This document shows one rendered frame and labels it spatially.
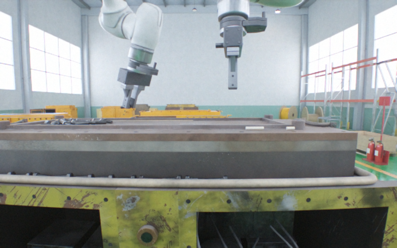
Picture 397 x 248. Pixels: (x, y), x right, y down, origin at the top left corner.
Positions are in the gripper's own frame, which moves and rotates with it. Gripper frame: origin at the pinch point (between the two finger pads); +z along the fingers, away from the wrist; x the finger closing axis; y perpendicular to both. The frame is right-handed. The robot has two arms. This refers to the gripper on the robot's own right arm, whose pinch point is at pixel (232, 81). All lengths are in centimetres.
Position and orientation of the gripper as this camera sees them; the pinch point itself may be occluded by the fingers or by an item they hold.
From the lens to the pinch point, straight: 57.8
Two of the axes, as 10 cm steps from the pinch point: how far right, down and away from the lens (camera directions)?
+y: -9.9, -0.1, 1.7
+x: -1.7, 1.1, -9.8
